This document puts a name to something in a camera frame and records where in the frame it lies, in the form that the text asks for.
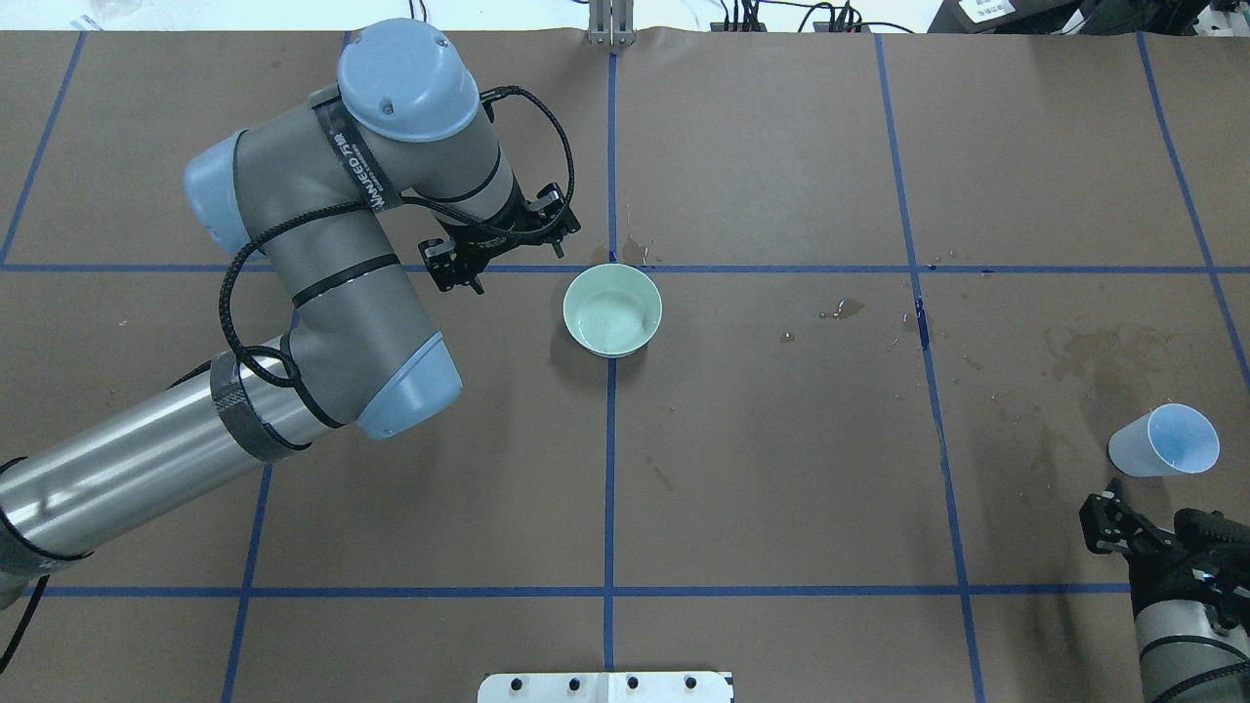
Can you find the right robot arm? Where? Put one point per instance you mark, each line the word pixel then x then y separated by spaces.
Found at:
pixel 1189 589

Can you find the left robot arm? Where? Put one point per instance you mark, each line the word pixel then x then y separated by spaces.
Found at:
pixel 322 325

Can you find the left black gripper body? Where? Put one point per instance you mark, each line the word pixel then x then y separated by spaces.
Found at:
pixel 480 243

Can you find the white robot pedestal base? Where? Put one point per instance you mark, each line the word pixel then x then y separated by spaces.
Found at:
pixel 636 686

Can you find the light blue plastic cup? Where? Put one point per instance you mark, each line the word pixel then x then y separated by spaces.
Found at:
pixel 1172 440

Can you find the aluminium frame post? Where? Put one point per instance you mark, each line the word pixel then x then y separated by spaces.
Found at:
pixel 611 22

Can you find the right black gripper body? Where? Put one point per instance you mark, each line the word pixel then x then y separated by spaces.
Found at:
pixel 1164 562

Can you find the light green bowl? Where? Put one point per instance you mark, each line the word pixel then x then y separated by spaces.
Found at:
pixel 612 310

